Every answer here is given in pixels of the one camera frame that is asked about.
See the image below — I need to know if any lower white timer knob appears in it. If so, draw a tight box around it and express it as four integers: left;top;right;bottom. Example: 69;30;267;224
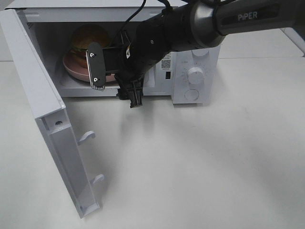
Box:
187;67;205;85

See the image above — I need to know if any burger with lettuce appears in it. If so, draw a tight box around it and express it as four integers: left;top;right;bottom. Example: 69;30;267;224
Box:
70;24;110;68

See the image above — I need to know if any white microwave oven body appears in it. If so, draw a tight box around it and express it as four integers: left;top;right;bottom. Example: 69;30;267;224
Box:
0;0;223;116

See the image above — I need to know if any round white door button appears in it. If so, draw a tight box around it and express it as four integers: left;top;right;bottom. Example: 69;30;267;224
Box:
184;89;199;101

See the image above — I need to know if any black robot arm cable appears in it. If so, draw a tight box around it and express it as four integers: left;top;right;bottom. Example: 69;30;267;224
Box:
112;0;174;48

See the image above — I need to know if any pink round plate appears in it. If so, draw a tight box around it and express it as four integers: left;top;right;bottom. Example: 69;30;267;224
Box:
62;52;118;86

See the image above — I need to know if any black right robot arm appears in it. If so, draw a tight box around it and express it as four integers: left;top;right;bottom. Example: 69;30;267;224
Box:
115;0;305;108

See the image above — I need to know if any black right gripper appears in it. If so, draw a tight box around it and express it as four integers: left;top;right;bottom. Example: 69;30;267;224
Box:
114;45;167;108

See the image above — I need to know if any upper white control knob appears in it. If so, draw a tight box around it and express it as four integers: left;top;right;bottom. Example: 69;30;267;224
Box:
192;49;209;57

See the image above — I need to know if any white microwave door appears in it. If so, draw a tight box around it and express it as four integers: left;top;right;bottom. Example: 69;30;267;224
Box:
0;9;100;218

